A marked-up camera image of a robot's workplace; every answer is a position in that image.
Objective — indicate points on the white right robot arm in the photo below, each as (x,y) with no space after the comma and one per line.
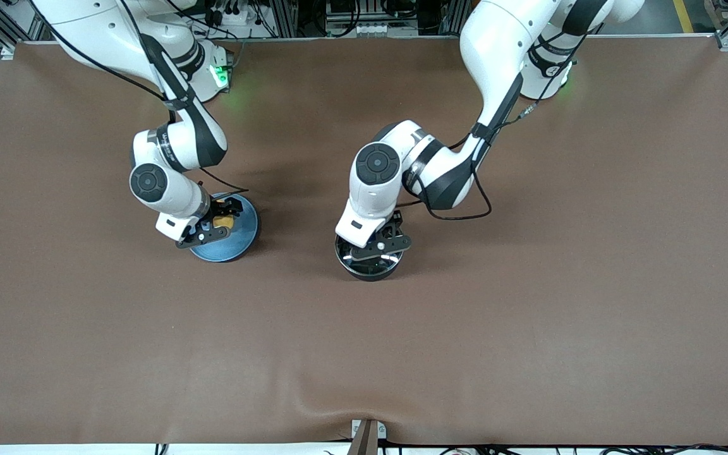
(105,25)

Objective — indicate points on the glass lid with steel rim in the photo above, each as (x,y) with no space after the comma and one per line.
(376,260)

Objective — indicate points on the metal table edge bracket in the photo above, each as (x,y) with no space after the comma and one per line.
(367,436)

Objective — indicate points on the blue round plate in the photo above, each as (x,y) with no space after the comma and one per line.
(244,237)

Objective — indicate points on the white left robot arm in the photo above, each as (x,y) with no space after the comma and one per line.
(497,38)

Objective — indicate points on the yellow potato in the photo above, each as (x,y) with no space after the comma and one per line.
(225,222)

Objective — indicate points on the white power strip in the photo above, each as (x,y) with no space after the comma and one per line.
(373,28)

